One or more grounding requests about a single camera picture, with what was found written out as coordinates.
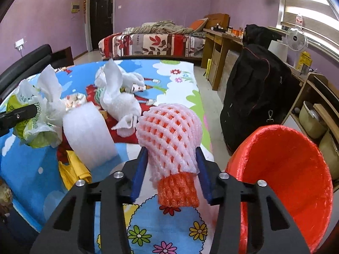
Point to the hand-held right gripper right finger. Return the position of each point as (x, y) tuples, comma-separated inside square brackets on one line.
[(205, 174)]

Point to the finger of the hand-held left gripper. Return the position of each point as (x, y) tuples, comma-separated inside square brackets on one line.
[(16, 117)]

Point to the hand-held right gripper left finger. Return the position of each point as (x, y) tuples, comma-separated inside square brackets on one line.
[(139, 174)]

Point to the green white plastic bag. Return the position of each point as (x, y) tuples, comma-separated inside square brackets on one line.
[(34, 135)]

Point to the pink foam fruit net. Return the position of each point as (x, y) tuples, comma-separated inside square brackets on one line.
[(169, 132)]

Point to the yellow white cardboard box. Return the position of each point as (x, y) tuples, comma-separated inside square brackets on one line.
[(103, 114)]

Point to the red trash bin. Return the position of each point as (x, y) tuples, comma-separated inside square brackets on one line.
[(286, 164)]

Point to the crumpled white tissue paper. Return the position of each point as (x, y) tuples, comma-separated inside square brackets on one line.
[(49, 90)]

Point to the blue cartoon printed blanket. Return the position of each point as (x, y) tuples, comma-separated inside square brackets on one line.
[(29, 169)]

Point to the printed paper wrapper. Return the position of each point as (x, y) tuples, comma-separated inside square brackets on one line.
[(76, 100)]

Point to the yellow plastic bag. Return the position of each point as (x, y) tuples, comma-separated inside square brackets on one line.
[(74, 172)]

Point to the white foam sheet roll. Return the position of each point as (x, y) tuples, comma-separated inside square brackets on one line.
[(87, 135)]

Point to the dark wooden side table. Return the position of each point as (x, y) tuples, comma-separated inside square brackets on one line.
[(63, 57)]

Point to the green knitted cloth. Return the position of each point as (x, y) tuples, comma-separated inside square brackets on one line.
[(99, 96)]

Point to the large black bag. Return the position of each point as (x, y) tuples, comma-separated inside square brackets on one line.
[(254, 95)]

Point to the yellow packets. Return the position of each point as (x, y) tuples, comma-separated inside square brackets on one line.
[(209, 67)]

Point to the cream cooking pot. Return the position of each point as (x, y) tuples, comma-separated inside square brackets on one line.
[(311, 121)]

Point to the wooden desk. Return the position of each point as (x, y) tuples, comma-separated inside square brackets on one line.
[(219, 47)]

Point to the dark wooden door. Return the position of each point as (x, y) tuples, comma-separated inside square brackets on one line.
[(100, 18)]

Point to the bed with floral sheet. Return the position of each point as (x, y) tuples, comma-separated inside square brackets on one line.
[(148, 43)]

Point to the wooden shelf unit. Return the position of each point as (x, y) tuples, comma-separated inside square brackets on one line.
[(317, 90)]

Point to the row of bottles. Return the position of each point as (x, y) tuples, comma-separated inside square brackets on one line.
[(233, 31)]

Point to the small black bag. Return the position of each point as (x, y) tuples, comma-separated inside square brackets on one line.
[(259, 35)]

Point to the grey brown quilt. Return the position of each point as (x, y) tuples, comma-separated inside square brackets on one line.
[(161, 26)]

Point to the orange pillow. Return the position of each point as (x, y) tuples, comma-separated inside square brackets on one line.
[(198, 24)]

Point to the wooden headboard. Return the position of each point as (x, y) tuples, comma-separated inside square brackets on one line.
[(218, 19)]

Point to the white desk fan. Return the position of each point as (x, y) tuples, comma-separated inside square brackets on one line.
[(296, 39)]

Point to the striped window blind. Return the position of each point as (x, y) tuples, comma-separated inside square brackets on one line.
[(304, 5)]

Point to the white wall socket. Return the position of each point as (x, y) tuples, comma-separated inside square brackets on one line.
[(19, 44)]

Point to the yellow wall panel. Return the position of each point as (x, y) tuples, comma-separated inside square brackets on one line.
[(75, 7)]

